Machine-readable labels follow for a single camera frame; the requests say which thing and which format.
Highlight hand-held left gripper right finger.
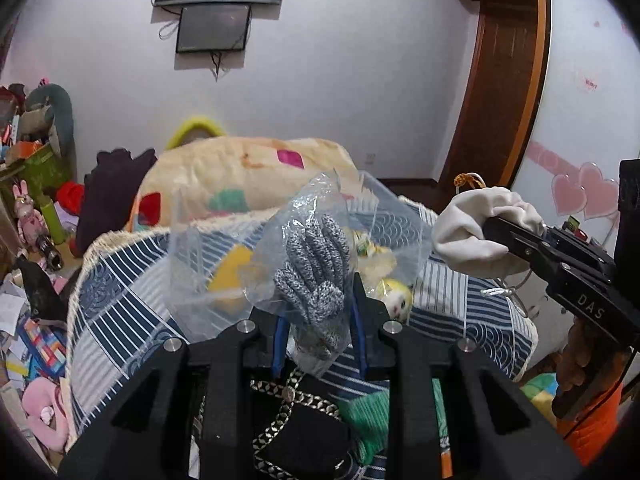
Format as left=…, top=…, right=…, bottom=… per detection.
left=349, top=271, right=587, bottom=480

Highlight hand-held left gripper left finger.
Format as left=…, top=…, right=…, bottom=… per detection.
left=59, top=306, right=292, bottom=480

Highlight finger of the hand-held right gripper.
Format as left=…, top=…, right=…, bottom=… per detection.
left=482, top=215, right=552, bottom=265

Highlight white cloth pouch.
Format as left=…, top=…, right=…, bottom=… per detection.
left=431, top=185, right=547, bottom=279

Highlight grey knit gloves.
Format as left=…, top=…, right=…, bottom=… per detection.
left=273, top=213, right=352, bottom=362

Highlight clear plastic bag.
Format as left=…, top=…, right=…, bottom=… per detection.
left=169, top=170, right=434, bottom=377

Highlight person's right hand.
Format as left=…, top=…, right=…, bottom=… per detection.
left=555, top=319, right=628, bottom=398

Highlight yellow plush doll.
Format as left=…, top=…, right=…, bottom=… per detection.
left=369, top=279, right=415, bottom=322

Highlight amber hair clip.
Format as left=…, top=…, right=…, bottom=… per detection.
left=453, top=173, right=487, bottom=192

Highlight green knitted cloth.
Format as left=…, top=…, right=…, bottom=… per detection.
left=339, top=379, right=447, bottom=467

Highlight pink heart stickers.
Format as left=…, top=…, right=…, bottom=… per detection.
left=551, top=162, right=622, bottom=221

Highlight yellow snack packet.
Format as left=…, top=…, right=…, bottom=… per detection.
left=349, top=231, right=397, bottom=267

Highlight green yellow cloth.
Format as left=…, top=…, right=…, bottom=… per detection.
left=519, top=372, right=559, bottom=427

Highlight wooden wardrobe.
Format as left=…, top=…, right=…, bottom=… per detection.
left=426, top=0, right=552, bottom=197

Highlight blue white patterned quilt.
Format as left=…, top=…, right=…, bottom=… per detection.
left=66, top=196, right=540, bottom=463

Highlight beige patterned pillow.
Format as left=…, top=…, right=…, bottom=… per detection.
left=129, top=137, right=362, bottom=234

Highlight white sliding wardrobe door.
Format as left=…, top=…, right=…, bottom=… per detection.
left=516, top=0, right=640, bottom=263

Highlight dark purple cloth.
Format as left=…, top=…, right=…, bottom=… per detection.
left=75, top=147, right=159, bottom=257

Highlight colourful checked book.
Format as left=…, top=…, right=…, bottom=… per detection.
left=17, top=316, right=67, bottom=379

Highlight pink plush toy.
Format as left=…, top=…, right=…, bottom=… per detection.
left=22, top=376, right=69, bottom=454

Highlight black bird figure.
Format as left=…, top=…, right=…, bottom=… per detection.
left=14, top=254, right=69, bottom=324

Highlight red cloth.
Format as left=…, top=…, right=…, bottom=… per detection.
left=55, top=181, right=86, bottom=217

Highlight green bottle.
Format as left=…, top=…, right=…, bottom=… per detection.
left=38, top=197, right=67, bottom=246

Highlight pink rabbit doll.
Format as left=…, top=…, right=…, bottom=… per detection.
left=13, top=178, right=49, bottom=252

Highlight green cardboard box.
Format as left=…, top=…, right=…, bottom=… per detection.
left=22, top=142, right=72, bottom=197

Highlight grey plush toy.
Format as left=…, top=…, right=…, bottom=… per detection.
left=22, top=83, right=76, bottom=162

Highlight black bag with chain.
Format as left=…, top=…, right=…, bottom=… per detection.
left=249, top=369, right=362, bottom=480

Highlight yellow green plush ring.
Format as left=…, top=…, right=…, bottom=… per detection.
left=164, top=116, right=229, bottom=152

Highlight small wall monitor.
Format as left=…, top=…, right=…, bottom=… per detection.
left=174, top=4, right=253, bottom=55

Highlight television cable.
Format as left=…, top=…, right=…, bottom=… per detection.
left=158, top=7, right=182, bottom=41

